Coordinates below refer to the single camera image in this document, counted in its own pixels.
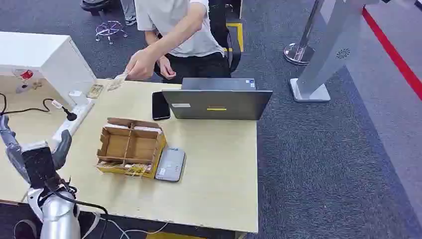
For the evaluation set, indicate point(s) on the white charger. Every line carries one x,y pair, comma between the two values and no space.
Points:
76,97

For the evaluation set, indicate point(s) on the grey card reader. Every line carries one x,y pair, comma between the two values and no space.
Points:
170,165

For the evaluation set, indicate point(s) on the small tan figurine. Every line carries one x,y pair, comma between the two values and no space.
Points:
37,84

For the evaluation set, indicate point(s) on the card stack in box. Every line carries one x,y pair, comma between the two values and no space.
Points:
148,128
138,170

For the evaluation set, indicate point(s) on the grey laptop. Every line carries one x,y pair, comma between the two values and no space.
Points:
217,102

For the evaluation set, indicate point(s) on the silver kiosk stand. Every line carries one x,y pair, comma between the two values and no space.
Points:
329,49

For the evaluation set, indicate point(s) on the white cabinet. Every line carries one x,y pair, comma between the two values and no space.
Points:
49,56

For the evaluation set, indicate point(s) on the red small item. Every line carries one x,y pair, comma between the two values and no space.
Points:
26,75

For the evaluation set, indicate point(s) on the chrome stanchion pole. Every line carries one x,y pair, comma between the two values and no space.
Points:
298,52

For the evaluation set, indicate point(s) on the grey small item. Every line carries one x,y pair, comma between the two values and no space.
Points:
22,89

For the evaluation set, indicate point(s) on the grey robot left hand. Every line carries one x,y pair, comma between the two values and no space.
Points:
63,148

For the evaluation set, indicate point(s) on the black robot foot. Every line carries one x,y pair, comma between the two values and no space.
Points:
24,232

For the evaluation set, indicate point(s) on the black office chair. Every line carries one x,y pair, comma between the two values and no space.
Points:
230,56

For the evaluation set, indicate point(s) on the person's left hand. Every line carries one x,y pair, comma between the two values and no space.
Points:
141,66

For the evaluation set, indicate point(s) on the white power strip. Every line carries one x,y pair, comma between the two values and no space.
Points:
74,120

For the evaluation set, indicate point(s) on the chrome stool base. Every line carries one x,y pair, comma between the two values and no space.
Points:
110,30

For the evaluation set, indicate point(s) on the person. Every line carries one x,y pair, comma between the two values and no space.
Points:
201,39

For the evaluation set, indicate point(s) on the person's right hand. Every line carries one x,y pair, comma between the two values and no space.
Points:
166,67

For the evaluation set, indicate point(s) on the black phone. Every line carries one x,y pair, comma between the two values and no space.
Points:
161,105

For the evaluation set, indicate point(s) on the standing person's leg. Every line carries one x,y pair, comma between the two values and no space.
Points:
129,11

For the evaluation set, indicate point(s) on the black chair base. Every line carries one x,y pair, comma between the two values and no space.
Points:
95,6

